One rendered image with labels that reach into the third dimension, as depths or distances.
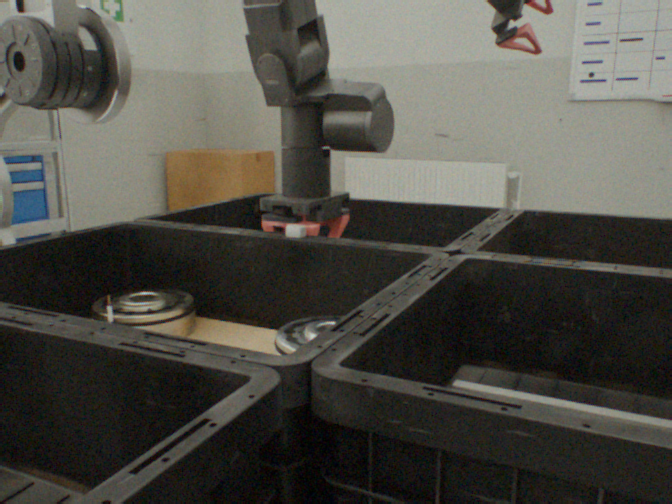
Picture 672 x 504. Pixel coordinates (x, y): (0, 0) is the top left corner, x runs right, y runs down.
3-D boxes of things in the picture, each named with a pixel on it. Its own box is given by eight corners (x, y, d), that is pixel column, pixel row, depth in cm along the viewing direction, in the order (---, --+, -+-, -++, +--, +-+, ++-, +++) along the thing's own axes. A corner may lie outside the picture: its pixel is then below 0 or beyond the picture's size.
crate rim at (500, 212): (127, 239, 75) (126, 219, 74) (261, 206, 101) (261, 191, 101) (453, 277, 58) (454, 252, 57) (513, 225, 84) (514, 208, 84)
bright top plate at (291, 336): (256, 351, 53) (256, 345, 53) (302, 316, 62) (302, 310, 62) (368, 368, 50) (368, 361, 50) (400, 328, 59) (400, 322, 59)
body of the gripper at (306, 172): (351, 207, 76) (351, 145, 74) (307, 219, 67) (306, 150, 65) (306, 203, 79) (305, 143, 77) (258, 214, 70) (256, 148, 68)
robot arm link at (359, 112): (297, 30, 70) (253, 54, 64) (389, 23, 64) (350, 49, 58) (318, 130, 76) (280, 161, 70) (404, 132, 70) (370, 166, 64)
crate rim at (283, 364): (-155, 309, 49) (-161, 279, 48) (127, 239, 75) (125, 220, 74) (297, 414, 32) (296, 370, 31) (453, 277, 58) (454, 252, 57)
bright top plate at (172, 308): (70, 316, 62) (70, 311, 62) (132, 290, 72) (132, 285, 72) (158, 327, 59) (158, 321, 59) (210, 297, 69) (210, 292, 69)
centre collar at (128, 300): (108, 307, 64) (108, 301, 64) (137, 294, 68) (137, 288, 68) (150, 311, 62) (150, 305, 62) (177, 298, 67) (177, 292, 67)
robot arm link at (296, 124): (299, 94, 74) (269, 93, 69) (349, 93, 70) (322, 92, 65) (299, 153, 75) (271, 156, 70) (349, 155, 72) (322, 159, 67)
